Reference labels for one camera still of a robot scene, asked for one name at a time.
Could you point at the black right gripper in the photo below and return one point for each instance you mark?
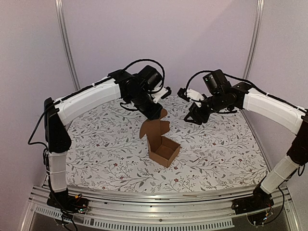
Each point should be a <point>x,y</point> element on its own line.
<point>197,113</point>

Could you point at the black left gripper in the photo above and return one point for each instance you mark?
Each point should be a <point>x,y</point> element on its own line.
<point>151,115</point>

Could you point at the brown cardboard box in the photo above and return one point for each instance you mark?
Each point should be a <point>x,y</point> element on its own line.
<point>161,149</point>

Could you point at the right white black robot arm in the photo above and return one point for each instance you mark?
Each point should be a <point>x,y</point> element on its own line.
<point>247,96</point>

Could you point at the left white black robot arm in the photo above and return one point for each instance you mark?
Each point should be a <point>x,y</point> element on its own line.
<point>143,89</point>

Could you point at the floral patterned table mat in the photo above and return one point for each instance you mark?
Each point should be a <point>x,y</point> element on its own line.
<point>107,153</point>

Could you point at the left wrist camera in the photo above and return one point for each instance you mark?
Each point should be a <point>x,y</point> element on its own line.
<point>161,94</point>

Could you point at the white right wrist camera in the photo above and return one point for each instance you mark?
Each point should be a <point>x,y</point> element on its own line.
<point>191,95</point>

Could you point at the aluminium front rail frame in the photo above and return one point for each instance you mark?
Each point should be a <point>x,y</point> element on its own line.
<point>194,211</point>

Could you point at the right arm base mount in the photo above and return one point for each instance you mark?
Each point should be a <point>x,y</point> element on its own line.
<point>258,200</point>

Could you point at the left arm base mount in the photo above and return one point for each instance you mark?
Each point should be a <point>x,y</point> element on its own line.
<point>67,203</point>

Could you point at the right aluminium corner post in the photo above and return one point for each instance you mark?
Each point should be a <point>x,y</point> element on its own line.
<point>254,39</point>

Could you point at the aluminium corner post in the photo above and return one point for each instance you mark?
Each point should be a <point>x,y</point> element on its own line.
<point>254,39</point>
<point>66,44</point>

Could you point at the left aluminium corner post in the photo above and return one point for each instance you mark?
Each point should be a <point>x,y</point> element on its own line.
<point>66,44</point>

